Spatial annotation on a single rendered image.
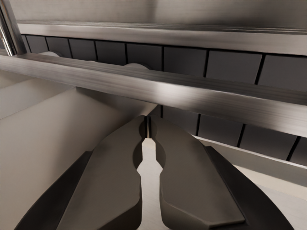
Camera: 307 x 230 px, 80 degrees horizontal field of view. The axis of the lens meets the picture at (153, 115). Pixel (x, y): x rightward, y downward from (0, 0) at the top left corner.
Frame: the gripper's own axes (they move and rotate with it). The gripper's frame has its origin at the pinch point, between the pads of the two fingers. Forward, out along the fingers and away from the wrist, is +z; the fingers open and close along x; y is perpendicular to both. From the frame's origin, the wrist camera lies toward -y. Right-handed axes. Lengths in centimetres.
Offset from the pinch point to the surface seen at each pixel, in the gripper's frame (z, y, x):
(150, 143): 2.3, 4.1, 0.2
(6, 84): 5.3, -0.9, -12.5
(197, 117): 3.7, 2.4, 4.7
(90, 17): 16.1, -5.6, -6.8
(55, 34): 12.4, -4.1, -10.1
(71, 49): 11.1, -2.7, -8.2
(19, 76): 6.6, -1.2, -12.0
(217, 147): 0.7, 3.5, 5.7
